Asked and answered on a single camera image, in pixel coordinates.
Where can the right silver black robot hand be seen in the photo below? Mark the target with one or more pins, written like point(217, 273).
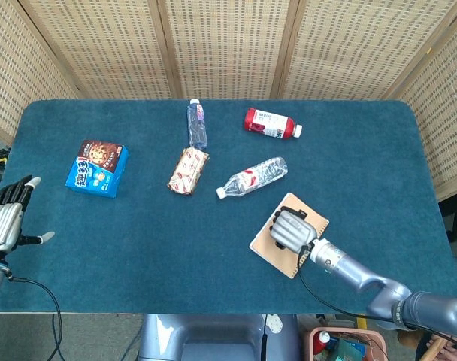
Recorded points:
point(292, 229)

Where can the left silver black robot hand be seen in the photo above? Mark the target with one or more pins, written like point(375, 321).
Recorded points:
point(5, 225)

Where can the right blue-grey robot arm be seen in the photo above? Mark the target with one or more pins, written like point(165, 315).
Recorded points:
point(364, 272)

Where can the kraft spiral notebook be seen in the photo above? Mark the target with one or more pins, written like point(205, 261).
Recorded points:
point(268, 250)

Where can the large red-label water bottle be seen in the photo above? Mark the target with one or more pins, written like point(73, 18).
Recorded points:
point(251, 178)

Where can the blue cookie box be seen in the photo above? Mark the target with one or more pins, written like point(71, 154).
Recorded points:
point(97, 171)

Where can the red juice bottle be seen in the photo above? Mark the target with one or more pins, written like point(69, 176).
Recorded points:
point(268, 124)

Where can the small purple-label water bottle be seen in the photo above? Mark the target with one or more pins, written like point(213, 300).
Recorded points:
point(197, 128)

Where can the white oval tag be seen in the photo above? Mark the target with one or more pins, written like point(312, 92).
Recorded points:
point(274, 324)

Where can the pink plastic basket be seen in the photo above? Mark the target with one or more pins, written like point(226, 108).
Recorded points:
point(307, 342)

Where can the blue carpet table mat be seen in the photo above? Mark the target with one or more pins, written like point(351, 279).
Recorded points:
point(176, 255)

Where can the red white snack packet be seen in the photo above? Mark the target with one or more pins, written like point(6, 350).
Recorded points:
point(187, 171)

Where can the blue-grey robot torso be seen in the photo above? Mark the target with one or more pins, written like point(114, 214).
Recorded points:
point(213, 338)

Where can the wooden stick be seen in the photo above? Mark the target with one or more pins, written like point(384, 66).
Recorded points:
point(435, 349)

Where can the woven bamboo folding screen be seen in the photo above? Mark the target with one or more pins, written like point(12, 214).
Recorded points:
point(228, 49)

